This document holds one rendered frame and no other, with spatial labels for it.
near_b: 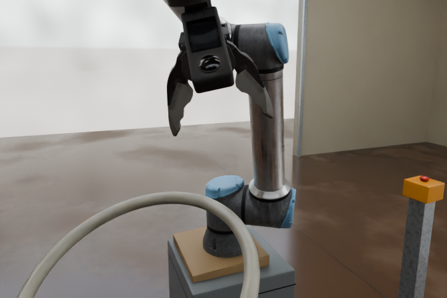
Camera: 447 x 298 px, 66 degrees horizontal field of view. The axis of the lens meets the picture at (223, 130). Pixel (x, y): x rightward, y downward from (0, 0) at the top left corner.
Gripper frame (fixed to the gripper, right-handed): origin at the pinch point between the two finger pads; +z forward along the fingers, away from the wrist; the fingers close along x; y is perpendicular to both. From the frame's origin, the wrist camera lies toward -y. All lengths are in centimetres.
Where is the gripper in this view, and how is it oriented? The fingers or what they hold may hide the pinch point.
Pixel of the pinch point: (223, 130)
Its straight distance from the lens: 52.2
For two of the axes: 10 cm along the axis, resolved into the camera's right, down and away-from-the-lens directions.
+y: -0.4, -5.1, 8.6
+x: -9.8, 1.8, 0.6
